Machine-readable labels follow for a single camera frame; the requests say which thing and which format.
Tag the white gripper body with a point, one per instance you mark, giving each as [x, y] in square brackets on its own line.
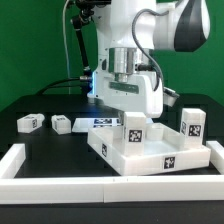
[137, 94]

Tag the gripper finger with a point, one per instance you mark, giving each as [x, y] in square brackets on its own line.
[121, 117]

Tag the white square table top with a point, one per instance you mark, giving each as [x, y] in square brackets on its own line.
[162, 151]

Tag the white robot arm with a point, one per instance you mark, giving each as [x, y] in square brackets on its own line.
[127, 77]

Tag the white fiducial marker sheet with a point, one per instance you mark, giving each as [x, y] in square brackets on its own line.
[81, 125]

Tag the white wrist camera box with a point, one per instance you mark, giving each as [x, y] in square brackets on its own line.
[169, 96]

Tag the white U-shaped fence wall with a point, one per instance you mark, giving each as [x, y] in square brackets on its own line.
[14, 190]

